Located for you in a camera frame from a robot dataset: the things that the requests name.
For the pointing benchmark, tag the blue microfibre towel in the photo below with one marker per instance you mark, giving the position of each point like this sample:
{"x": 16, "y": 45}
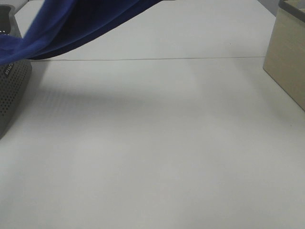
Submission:
{"x": 64, "y": 25}

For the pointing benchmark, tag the beige fabric storage box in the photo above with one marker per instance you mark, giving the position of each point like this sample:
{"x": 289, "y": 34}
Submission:
{"x": 285, "y": 58}

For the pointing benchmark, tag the grey perforated plastic basket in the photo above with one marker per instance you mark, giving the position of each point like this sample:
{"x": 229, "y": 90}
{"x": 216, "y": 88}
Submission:
{"x": 14, "y": 77}

